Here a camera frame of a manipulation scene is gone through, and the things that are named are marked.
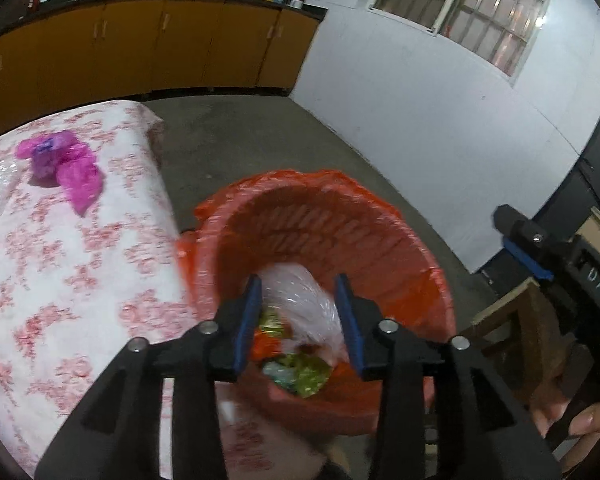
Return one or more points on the white mug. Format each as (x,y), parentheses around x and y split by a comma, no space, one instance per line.
(296,3)

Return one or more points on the red plastic bag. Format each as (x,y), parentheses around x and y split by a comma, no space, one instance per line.
(266,346)

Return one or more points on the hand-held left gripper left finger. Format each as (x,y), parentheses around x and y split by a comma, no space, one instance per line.
(246,325)

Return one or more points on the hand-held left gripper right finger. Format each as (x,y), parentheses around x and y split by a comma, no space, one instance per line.
(351,330)

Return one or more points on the wooden lower cabinets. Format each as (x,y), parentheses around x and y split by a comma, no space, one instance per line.
(190,45)

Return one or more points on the clear plastic bag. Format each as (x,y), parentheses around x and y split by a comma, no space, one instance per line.
(300,295)

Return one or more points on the dark cutting board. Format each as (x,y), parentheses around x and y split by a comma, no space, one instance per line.
(12,7)

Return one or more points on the yellow-green printed plastic bag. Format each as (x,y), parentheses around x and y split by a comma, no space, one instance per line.
(307,377)

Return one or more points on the purple plastic bag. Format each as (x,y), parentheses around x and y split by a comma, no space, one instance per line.
(77,180)

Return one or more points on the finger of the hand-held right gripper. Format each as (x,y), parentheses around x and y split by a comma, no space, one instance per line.
(527,255)

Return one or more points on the red plastic mesh wastebasket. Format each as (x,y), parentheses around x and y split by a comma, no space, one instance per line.
(305,225)

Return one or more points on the floral tablecloth covered table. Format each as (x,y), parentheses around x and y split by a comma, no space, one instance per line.
(80,285)

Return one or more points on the wooden chair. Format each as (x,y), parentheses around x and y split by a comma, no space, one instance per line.
(525,330)

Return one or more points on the red plastic bin liner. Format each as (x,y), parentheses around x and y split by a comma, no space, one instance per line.
(206,206)

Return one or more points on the green plastic bag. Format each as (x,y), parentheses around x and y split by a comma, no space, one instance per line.
(276,373)

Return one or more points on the red bottle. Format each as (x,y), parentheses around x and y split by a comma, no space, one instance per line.
(34,1)

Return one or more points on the barred window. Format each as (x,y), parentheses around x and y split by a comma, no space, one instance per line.
(480,10)

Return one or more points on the person's right hand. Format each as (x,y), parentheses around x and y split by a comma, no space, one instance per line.
(592,422)

